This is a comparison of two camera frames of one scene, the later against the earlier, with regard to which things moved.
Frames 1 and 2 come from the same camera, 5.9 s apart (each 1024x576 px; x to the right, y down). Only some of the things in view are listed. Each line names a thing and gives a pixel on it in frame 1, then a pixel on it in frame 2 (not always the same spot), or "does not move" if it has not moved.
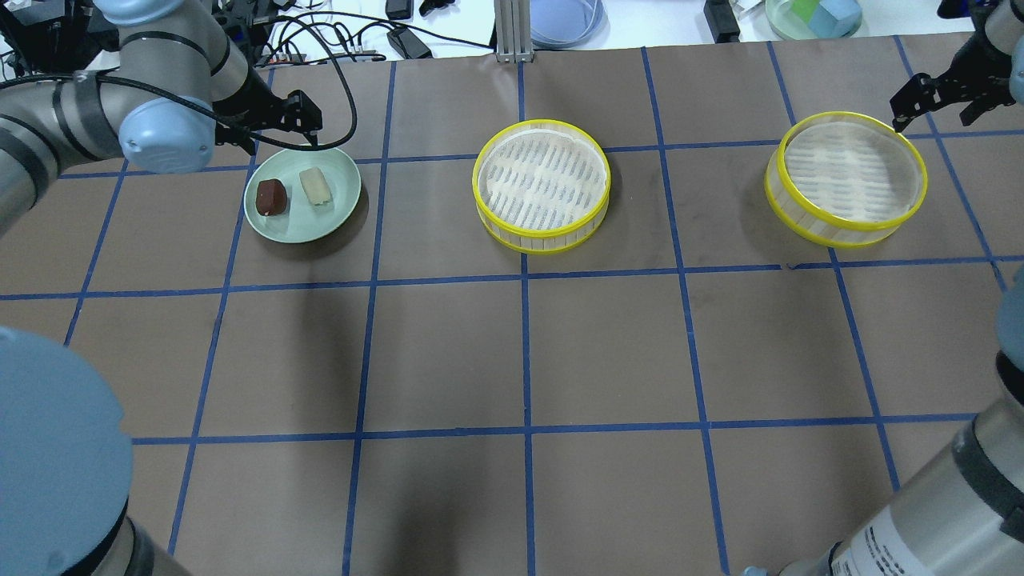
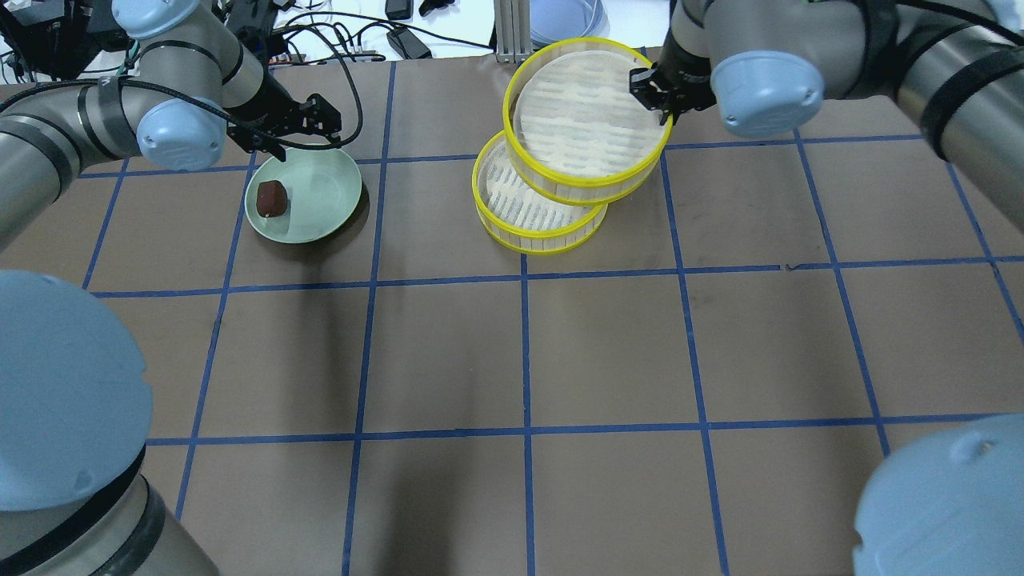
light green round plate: (302, 221) does not move
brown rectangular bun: (271, 197) does not move
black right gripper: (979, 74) to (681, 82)
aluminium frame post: (513, 24) does not move
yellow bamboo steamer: (845, 179) to (574, 133)
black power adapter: (406, 45) does not move
